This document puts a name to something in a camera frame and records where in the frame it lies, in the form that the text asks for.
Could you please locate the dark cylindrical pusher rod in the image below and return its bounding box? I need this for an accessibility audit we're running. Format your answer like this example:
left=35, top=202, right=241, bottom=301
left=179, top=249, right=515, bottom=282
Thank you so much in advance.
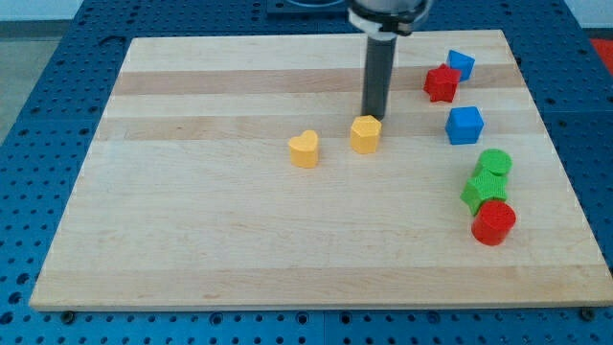
left=362, top=37, right=397, bottom=120

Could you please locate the yellow hexagon block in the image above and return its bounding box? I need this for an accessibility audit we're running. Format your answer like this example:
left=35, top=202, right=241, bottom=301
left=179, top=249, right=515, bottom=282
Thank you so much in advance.
left=350, top=115, right=382, bottom=154

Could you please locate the yellow heart block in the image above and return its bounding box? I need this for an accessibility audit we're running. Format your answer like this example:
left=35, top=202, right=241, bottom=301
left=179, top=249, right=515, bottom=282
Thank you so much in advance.
left=288, top=129, right=319, bottom=169

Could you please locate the red star block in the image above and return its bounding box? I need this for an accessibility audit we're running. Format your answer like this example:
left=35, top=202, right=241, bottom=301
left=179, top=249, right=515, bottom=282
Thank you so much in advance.
left=423, top=64, right=462, bottom=103

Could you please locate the blue cube block rear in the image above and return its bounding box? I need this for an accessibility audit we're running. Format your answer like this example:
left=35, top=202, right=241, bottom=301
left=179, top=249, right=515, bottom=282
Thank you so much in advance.
left=446, top=50, right=475, bottom=81

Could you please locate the blue cube block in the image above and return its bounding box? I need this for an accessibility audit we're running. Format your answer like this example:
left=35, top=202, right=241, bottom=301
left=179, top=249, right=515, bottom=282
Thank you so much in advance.
left=445, top=106, right=485, bottom=145
left=446, top=50, right=475, bottom=81

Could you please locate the blue cube block front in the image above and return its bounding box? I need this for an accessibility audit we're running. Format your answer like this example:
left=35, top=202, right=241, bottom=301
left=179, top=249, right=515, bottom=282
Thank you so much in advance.
left=445, top=106, right=485, bottom=145

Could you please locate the green cylinder block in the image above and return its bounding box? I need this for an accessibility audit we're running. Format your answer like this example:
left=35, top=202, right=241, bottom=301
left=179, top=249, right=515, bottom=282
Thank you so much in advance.
left=472, top=149, right=512, bottom=176

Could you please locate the green star block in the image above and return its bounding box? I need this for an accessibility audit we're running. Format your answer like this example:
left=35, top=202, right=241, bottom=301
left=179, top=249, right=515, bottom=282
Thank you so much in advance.
left=460, top=170, right=508, bottom=216

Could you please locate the wooden board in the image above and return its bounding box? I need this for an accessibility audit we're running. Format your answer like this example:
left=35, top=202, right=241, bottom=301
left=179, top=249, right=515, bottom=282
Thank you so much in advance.
left=30, top=30, right=612, bottom=311

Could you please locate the red cylinder block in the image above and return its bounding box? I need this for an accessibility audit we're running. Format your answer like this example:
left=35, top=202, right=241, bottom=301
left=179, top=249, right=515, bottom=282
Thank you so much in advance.
left=471, top=200, right=516, bottom=246

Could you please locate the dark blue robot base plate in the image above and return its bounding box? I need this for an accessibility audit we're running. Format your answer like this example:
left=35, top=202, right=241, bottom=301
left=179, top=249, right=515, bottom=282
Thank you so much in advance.
left=265, top=0, right=347, bottom=17

